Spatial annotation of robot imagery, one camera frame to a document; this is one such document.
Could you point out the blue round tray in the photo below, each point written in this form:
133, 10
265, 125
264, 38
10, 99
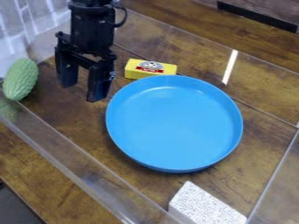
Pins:
174, 123

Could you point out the white speckled foam block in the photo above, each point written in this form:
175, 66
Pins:
197, 207

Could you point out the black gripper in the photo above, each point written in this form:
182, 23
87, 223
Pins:
87, 46

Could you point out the clear acrylic enclosure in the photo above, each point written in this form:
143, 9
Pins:
62, 163

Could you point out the yellow rectangular block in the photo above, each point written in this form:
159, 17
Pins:
139, 69

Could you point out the white sheer curtain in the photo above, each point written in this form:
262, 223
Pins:
29, 25

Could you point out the green bumpy gourd toy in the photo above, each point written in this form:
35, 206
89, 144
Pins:
21, 79

